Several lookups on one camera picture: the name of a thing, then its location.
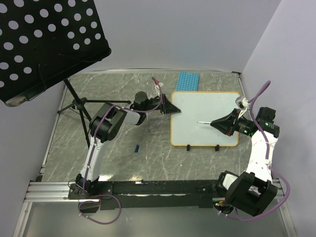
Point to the white blue whiteboard marker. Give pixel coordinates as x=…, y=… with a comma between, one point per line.
x=204, y=122

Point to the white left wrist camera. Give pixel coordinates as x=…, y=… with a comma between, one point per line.
x=158, y=86

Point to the blue marker cap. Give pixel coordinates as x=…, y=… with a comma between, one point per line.
x=137, y=148

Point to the black perforated music stand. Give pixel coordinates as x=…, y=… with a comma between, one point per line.
x=44, y=42

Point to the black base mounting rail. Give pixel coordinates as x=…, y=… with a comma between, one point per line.
x=110, y=195

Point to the yellow framed whiteboard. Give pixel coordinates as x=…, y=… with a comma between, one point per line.
x=201, y=106

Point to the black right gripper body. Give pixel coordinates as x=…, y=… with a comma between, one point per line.
x=242, y=125

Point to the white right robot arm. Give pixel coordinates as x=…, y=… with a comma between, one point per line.
x=253, y=190

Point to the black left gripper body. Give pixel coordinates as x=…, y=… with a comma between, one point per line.
x=153, y=103

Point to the wire whiteboard easel stand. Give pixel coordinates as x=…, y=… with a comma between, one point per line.
x=190, y=146

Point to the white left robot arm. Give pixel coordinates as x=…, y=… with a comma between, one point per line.
x=105, y=126

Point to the blue studded baseplate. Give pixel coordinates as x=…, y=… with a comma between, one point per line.
x=187, y=81

